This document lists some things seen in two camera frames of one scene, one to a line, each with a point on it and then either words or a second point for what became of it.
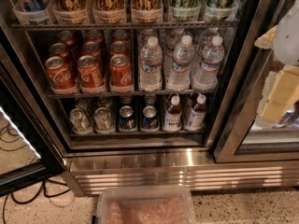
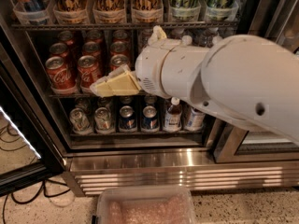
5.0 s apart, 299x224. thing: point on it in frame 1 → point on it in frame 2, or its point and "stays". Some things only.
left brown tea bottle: [173, 116] stays
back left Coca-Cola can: [66, 37] stays
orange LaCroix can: [110, 6] stays
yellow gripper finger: [266, 40] → [149, 61]
